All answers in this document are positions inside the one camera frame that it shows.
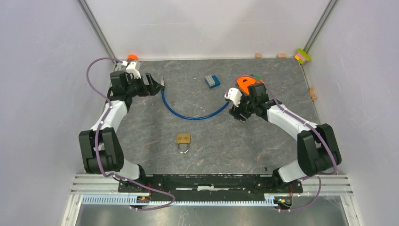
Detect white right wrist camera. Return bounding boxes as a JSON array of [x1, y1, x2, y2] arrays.
[[224, 88, 242, 107]]

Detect brass padlock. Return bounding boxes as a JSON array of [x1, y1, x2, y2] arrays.
[[176, 133, 191, 154]]

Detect orange round cap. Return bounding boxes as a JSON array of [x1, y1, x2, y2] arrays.
[[127, 54, 138, 61]]

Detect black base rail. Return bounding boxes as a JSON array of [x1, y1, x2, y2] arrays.
[[118, 174, 303, 202]]

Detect light blue cable duct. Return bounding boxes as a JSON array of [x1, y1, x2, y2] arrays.
[[81, 194, 277, 206]]

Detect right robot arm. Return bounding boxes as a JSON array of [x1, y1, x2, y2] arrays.
[[224, 83, 342, 192]]

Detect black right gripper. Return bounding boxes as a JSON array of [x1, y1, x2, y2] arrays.
[[229, 91, 257, 124]]

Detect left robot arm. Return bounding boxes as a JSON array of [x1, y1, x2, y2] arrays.
[[79, 70, 165, 192]]

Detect blue toy brick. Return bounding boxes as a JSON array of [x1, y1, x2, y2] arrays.
[[205, 75, 220, 89]]

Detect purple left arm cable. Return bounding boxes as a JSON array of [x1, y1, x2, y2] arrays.
[[86, 57, 176, 212]]

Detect blue cable lock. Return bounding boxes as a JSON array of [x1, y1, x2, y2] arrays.
[[161, 89, 229, 121]]

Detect curved wooden block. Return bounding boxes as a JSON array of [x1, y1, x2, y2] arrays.
[[309, 87, 318, 101]]

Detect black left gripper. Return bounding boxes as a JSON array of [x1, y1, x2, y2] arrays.
[[125, 73, 163, 97]]

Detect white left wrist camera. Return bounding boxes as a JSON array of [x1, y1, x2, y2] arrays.
[[121, 60, 141, 79]]

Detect orange letter e block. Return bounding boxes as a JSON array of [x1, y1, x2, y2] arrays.
[[236, 75, 264, 96]]

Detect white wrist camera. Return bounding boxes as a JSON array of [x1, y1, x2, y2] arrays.
[[121, 60, 141, 79], [224, 88, 242, 107]]

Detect stacked coloured toy bricks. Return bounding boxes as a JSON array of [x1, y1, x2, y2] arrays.
[[294, 48, 311, 65]]

